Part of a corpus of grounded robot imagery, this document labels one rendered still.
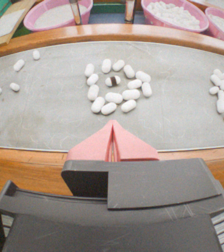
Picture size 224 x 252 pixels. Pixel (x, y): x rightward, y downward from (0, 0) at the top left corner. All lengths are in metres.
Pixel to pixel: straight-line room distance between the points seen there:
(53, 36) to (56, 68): 0.11
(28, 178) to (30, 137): 0.09
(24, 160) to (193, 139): 0.36
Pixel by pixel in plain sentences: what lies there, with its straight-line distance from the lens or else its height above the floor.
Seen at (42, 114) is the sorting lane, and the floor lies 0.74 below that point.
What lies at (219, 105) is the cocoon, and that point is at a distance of 0.36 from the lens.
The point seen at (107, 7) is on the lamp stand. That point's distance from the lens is 0.66.
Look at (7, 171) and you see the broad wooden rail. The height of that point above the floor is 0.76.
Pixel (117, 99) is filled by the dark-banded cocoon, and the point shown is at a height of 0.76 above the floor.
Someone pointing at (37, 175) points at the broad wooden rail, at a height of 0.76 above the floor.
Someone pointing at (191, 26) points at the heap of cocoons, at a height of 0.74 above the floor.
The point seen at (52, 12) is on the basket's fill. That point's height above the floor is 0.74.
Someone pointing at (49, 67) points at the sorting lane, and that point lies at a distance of 0.36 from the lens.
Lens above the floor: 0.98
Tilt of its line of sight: 77 degrees down
